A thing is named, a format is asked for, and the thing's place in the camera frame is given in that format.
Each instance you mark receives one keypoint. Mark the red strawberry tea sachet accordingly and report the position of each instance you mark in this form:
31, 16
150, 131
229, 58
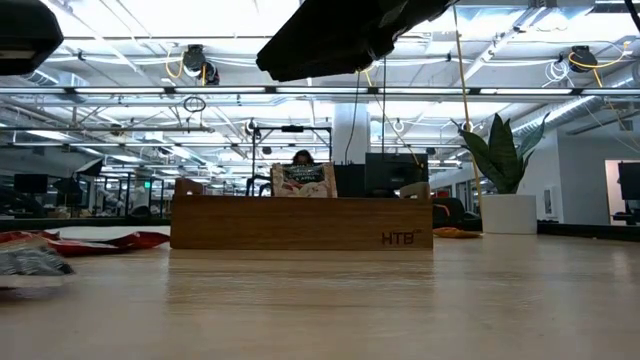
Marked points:
85, 247
145, 240
25, 235

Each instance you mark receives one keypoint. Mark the orange mango tea sachet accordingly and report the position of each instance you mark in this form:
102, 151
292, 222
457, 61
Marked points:
455, 233

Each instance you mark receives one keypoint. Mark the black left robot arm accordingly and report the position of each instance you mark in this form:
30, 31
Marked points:
25, 30

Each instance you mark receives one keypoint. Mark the black office chair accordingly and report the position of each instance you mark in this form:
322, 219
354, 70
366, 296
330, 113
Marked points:
450, 210

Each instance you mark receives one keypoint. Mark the wooden three-compartment tray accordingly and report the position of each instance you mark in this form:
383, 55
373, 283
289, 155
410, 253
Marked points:
300, 225

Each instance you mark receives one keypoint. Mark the green snake plant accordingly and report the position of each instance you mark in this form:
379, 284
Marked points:
500, 155

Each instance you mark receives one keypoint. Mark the black background rig frame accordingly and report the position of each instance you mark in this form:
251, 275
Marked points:
292, 128

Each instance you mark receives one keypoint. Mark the person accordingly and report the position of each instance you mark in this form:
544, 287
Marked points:
303, 157

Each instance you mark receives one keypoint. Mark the black wall monitor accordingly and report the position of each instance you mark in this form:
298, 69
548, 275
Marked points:
629, 180

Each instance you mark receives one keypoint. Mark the white plant pot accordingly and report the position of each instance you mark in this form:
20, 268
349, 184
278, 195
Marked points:
510, 215

